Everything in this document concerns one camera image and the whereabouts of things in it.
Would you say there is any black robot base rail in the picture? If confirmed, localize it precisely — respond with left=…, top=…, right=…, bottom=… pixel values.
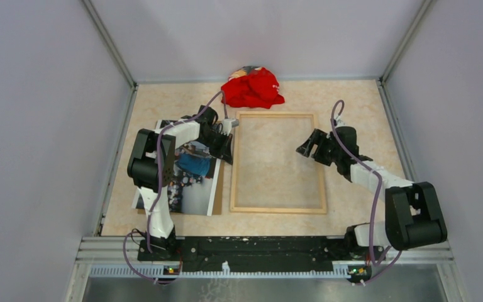
left=137, top=236, right=369, bottom=273

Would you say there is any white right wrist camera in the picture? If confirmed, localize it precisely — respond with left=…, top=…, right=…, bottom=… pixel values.
left=333, top=118, right=347, bottom=128

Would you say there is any printed colour photo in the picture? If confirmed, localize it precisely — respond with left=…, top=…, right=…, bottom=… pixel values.
left=127, top=120, right=230, bottom=216

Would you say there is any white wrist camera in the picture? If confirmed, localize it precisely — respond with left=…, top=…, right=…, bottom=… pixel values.
left=220, top=118, right=239, bottom=135
left=333, top=118, right=347, bottom=128

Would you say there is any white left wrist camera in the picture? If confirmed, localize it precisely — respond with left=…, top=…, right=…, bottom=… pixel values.
left=220, top=118, right=239, bottom=135

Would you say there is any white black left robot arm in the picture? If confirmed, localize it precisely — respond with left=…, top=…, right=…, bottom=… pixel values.
left=127, top=105, right=239, bottom=260

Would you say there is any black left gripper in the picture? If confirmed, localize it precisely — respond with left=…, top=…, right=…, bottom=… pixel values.
left=197, top=130, right=233, bottom=164

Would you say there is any light wooden picture frame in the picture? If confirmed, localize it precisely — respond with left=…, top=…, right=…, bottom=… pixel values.
left=230, top=111, right=328, bottom=215

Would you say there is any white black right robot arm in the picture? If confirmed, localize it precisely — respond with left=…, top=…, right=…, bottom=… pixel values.
left=296, top=126, right=448, bottom=259

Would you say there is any brown cardboard backing board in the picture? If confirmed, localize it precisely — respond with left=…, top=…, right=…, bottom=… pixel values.
left=137, top=158, right=226, bottom=216

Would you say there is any red crumpled cloth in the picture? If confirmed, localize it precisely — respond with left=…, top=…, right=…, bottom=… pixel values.
left=221, top=66, right=285, bottom=109

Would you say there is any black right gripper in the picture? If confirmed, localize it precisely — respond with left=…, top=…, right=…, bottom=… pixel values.
left=296, top=129, right=341, bottom=167

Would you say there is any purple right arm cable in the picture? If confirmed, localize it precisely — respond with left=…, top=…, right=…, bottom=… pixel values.
left=330, top=99, right=404, bottom=286

